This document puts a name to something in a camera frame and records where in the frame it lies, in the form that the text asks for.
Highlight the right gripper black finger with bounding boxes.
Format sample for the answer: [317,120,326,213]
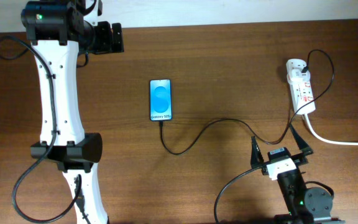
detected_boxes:
[250,136,264,169]
[289,125,313,157]

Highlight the white power strip orange switches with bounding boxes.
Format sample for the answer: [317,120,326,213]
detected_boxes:
[285,58,316,115]

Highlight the blue screen Galaxy smartphone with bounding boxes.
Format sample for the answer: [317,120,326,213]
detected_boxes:
[150,79,173,121]

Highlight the black USB charging cable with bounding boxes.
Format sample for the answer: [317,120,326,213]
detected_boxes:
[158,49,336,156]

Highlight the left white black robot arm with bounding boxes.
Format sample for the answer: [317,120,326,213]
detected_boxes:
[21,0,124,223]

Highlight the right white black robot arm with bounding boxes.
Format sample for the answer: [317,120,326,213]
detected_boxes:
[250,126,345,223]

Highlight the white power strip cord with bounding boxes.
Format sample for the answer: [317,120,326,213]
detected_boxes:
[303,113,358,147]

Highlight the white USB wall charger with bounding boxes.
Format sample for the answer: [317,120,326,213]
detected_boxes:
[286,58,310,85]

